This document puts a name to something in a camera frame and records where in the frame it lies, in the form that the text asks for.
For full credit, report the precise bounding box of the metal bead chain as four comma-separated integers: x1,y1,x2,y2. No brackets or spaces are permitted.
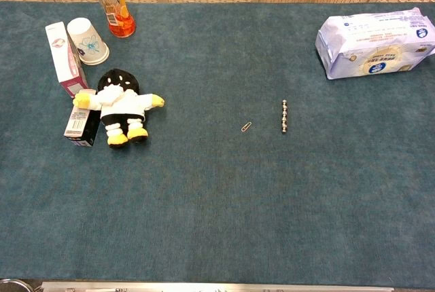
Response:
281,99,289,134

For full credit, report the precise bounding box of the white blue tissue pack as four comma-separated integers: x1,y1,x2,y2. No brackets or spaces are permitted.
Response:
315,7,435,81

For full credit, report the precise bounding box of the teal felt table mat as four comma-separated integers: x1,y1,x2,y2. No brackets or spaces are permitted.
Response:
0,1,435,289

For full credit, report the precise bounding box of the black white plush doll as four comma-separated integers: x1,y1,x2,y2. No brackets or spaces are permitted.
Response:
72,68,166,149

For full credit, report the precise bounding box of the black box with barcode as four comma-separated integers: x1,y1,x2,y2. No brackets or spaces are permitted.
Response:
63,88,102,148

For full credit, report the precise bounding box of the white paper cup blue flower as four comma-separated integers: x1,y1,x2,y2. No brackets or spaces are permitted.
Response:
66,17,111,66

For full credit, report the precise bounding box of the orange drink plastic bottle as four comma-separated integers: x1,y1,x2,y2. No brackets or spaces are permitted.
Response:
82,0,137,39

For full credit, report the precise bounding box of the white pink carton box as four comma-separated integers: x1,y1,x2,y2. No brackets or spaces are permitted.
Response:
45,21,90,98

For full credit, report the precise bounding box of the round metal rimmed object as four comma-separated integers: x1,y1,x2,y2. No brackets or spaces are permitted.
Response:
0,278,32,292

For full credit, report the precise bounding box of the silver metal rail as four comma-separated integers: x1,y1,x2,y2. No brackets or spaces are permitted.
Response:
40,281,395,292

